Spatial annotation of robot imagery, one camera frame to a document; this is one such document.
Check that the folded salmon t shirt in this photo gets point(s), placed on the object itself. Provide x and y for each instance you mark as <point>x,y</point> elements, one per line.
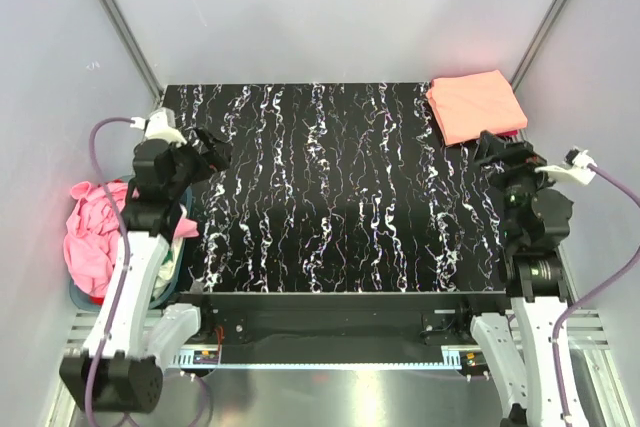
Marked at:
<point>466,106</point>

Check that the blue laundry basket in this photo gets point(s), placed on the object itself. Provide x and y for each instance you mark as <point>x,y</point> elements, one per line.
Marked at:
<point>87,303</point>

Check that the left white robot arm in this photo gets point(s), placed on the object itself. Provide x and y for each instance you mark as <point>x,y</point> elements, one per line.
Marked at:
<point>120,367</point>

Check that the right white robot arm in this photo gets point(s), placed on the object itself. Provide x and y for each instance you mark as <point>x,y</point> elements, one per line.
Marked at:
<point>527,349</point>

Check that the folded magenta t shirt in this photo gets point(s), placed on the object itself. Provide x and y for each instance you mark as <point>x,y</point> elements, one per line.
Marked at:
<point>509,134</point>

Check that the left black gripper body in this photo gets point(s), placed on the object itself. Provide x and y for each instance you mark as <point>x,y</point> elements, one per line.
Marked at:
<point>191,166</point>

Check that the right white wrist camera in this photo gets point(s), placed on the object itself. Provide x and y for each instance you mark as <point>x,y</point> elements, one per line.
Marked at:
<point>575,168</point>

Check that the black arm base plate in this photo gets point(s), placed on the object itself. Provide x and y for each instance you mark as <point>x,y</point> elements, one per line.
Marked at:
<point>247,318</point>

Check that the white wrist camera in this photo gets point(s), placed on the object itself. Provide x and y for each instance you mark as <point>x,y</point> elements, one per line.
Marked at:
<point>575,168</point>
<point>160,124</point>

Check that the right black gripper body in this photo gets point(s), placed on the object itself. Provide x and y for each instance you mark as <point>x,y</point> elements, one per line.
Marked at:
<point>521,178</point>

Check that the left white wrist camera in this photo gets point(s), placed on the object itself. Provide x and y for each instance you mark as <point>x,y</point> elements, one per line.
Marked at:
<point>160,124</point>

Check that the pink t shirt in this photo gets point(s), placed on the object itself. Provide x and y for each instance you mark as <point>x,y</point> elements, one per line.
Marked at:
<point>91,243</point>

